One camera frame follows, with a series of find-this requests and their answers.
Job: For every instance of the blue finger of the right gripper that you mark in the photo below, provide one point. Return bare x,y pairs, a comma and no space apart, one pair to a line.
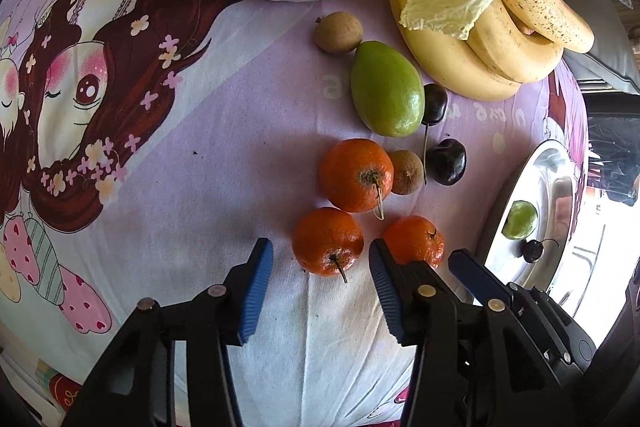
477,279

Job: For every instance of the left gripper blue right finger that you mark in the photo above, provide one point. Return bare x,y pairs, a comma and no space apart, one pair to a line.
384,271

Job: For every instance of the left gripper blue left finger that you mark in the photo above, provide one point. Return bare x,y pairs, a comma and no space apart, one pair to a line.
254,283

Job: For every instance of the orange tangerine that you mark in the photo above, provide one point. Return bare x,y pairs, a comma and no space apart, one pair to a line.
327,242
356,175
414,238

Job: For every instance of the dark cherry in bowl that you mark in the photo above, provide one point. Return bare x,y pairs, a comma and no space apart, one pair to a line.
531,250

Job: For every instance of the green fruit in bowl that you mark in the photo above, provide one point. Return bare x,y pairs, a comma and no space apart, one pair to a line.
521,220

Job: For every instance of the brown longan near oranges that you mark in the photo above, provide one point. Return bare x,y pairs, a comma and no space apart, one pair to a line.
408,172

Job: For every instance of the orange tangerine top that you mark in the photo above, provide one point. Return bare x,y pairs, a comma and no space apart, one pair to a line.
356,175

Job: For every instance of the dark cherry lower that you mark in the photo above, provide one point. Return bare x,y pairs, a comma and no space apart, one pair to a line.
445,162

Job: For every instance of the stainless steel bowl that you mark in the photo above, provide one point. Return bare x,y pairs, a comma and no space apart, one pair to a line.
545,181

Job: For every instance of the dark cherry upper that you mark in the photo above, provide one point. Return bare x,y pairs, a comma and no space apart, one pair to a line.
435,104

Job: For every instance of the green mango on cloth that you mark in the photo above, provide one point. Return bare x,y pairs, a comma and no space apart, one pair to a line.
387,90

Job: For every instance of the cartoon print tablecloth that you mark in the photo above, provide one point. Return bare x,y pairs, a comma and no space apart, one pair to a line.
145,146

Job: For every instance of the bottom yellow banana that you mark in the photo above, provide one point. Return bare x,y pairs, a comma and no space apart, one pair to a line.
453,64

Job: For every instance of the red printed cloth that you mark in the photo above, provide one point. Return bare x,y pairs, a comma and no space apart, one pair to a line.
64,391

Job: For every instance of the middle yellow banana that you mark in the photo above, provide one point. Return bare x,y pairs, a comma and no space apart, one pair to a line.
503,48

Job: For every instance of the brown longan near cabbage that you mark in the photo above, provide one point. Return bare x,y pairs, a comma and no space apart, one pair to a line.
338,33

